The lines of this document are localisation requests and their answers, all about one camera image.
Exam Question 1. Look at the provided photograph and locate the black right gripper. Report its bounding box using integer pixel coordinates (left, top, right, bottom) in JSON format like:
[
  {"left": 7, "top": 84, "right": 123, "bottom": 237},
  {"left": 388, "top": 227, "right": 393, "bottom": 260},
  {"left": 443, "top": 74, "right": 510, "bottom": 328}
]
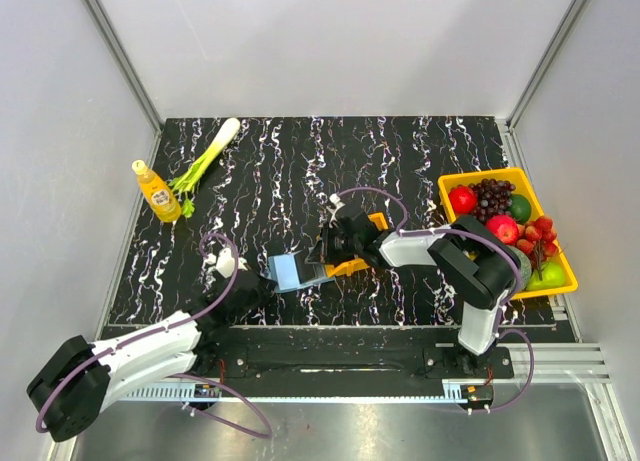
[{"left": 306, "top": 222, "right": 361, "bottom": 266}]

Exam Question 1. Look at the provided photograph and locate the black credit card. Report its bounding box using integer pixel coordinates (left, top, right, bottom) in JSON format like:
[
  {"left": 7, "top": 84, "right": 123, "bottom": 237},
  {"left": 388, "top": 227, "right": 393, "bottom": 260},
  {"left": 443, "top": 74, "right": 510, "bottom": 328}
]
[{"left": 297, "top": 262, "right": 328, "bottom": 285}]

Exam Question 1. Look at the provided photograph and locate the small orange card bin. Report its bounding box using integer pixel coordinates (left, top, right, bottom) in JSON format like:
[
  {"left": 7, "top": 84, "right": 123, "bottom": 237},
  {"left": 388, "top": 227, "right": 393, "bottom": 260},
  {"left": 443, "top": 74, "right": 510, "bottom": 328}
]
[{"left": 325, "top": 212, "right": 389, "bottom": 278}]

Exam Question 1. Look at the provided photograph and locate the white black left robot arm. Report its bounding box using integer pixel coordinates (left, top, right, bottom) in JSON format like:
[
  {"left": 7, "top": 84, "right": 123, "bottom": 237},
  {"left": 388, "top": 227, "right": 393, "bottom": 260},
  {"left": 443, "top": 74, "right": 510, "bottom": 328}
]
[{"left": 26, "top": 270, "right": 275, "bottom": 442}]

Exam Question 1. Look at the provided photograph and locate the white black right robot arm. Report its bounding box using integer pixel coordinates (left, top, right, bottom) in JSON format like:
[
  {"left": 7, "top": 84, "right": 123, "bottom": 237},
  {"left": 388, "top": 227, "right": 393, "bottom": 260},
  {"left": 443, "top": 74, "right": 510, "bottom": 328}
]
[{"left": 300, "top": 203, "right": 522, "bottom": 377}]

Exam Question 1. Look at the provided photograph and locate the black marble pattern mat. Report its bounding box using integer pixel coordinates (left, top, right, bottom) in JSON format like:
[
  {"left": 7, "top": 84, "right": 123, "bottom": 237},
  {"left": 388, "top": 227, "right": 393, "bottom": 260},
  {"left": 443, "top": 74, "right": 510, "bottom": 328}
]
[{"left": 99, "top": 115, "right": 581, "bottom": 342}]

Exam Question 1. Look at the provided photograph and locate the green white leek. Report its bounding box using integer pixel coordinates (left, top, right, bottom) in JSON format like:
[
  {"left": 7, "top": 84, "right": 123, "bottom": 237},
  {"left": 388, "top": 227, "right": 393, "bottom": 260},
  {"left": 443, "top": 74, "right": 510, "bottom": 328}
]
[{"left": 169, "top": 118, "right": 241, "bottom": 219}]

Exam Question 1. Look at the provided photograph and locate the yellow juice bottle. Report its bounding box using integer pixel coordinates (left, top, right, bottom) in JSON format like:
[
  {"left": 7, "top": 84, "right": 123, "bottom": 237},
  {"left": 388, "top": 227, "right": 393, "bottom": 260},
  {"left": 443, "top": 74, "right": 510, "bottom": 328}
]
[{"left": 131, "top": 160, "right": 181, "bottom": 223}]

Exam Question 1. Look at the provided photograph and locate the red apple left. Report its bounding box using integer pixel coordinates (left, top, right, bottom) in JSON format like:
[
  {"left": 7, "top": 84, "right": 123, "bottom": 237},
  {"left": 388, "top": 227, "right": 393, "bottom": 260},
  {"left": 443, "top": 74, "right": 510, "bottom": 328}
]
[{"left": 448, "top": 186, "right": 478, "bottom": 215}]

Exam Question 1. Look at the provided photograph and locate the red apple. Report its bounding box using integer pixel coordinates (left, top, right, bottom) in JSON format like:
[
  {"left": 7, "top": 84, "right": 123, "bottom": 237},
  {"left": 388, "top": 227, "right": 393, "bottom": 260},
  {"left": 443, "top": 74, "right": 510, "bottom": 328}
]
[
  {"left": 486, "top": 215, "right": 519, "bottom": 245},
  {"left": 448, "top": 186, "right": 478, "bottom": 215}
]

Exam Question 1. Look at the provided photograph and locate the dark purple grape bunch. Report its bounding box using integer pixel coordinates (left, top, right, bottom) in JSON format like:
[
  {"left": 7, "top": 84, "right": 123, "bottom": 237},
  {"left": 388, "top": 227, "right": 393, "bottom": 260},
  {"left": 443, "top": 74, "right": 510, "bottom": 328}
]
[{"left": 469, "top": 178, "right": 516, "bottom": 224}]

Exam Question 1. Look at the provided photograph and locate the red apple centre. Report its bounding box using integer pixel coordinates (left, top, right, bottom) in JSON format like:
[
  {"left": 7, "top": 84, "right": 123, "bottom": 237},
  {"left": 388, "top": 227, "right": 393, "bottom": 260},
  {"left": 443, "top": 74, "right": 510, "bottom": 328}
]
[{"left": 486, "top": 215, "right": 519, "bottom": 245}]

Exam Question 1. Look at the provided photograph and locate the large yellow fruit tray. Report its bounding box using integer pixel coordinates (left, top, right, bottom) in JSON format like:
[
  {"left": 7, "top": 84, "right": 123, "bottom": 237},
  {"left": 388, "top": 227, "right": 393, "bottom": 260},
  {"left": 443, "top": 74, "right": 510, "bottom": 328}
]
[{"left": 438, "top": 168, "right": 578, "bottom": 299}]

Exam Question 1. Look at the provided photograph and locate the dark green avocado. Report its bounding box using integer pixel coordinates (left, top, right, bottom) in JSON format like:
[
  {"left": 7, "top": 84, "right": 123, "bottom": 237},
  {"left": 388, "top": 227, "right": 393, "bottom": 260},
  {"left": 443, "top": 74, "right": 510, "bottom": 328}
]
[{"left": 508, "top": 194, "right": 532, "bottom": 224}]

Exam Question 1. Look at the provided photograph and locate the grey green melon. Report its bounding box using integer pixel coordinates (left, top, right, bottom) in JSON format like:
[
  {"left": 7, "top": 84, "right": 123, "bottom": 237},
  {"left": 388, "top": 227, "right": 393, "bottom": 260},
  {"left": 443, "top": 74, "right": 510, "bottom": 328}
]
[{"left": 514, "top": 248, "right": 533, "bottom": 286}]

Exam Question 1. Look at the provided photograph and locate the light green apple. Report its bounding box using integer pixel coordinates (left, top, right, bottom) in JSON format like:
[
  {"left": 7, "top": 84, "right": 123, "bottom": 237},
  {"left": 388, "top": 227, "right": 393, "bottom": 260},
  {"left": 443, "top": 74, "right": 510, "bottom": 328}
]
[{"left": 526, "top": 262, "right": 567, "bottom": 291}]

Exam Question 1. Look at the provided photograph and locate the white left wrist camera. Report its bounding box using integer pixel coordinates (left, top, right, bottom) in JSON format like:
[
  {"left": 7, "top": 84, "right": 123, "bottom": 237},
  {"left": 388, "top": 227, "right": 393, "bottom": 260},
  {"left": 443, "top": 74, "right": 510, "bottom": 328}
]
[{"left": 204, "top": 247, "right": 248, "bottom": 278}]

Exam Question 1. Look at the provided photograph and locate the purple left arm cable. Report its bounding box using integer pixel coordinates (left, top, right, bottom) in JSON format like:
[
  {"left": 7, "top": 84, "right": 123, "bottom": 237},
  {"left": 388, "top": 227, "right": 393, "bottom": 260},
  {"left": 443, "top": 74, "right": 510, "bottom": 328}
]
[{"left": 34, "top": 231, "right": 274, "bottom": 439}]

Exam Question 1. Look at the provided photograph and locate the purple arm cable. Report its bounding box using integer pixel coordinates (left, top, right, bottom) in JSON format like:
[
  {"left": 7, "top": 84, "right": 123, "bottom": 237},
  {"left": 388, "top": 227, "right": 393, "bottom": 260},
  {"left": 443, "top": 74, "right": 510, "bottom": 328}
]
[
  {"left": 329, "top": 187, "right": 536, "bottom": 414},
  {"left": 34, "top": 231, "right": 274, "bottom": 439}
]

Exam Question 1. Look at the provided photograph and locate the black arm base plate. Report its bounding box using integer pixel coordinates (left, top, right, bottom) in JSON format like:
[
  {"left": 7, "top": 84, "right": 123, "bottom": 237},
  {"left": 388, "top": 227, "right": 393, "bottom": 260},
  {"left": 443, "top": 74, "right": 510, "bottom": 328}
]
[{"left": 191, "top": 326, "right": 514, "bottom": 380}]

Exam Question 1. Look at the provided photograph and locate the white slotted cable duct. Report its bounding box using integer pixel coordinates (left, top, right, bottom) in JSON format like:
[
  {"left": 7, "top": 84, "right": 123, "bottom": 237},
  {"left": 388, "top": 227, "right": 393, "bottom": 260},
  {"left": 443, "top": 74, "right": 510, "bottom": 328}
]
[{"left": 121, "top": 381, "right": 468, "bottom": 406}]

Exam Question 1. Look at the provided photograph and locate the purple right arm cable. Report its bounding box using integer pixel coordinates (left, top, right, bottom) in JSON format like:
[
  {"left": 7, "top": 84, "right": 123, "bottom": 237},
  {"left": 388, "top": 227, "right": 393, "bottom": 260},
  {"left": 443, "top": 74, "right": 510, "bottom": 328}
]
[{"left": 329, "top": 187, "right": 536, "bottom": 414}]

